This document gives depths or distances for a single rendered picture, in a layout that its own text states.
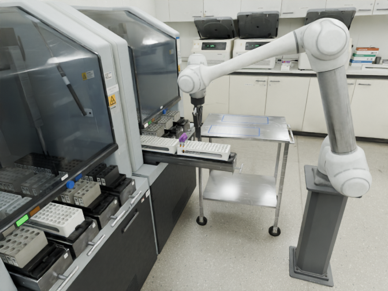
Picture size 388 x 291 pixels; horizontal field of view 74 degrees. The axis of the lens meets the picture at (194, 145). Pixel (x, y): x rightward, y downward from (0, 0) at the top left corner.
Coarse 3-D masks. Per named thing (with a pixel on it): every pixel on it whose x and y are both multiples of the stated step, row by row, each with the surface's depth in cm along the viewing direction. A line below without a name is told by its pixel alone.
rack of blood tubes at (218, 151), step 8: (192, 144) 150; (200, 144) 150; (208, 144) 149; (216, 144) 149; (224, 144) 148; (192, 152) 148; (200, 152) 152; (208, 152) 143; (216, 152) 141; (224, 152) 139
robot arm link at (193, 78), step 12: (288, 36) 111; (264, 48) 115; (276, 48) 114; (288, 48) 112; (240, 60) 112; (252, 60) 115; (192, 72) 109; (204, 72) 111; (216, 72) 111; (228, 72) 112; (180, 84) 110; (192, 84) 108; (204, 84) 113
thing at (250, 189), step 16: (208, 128) 183; (224, 128) 182; (240, 128) 181; (256, 128) 180; (272, 128) 179; (288, 144) 162; (224, 176) 224; (240, 176) 223; (256, 176) 223; (272, 176) 222; (208, 192) 204; (224, 192) 203; (240, 192) 203; (256, 192) 202; (272, 192) 201
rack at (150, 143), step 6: (144, 138) 161; (150, 138) 160; (156, 138) 161; (162, 138) 160; (168, 138) 159; (144, 144) 154; (150, 144) 153; (156, 144) 151; (162, 144) 152; (168, 144) 151; (174, 144) 150; (150, 150) 155; (156, 150) 153; (162, 150) 157; (168, 150) 156; (174, 150) 151
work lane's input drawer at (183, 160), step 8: (144, 152) 155; (152, 152) 154; (160, 152) 152; (176, 152) 151; (232, 152) 149; (152, 160) 155; (160, 160) 153; (168, 160) 151; (176, 160) 150; (184, 160) 148; (192, 160) 146; (200, 160) 145; (208, 160) 144; (216, 160) 142; (232, 160) 141; (208, 168) 145; (216, 168) 143; (224, 168) 142; (232, 168) 140; (240, 168) 146
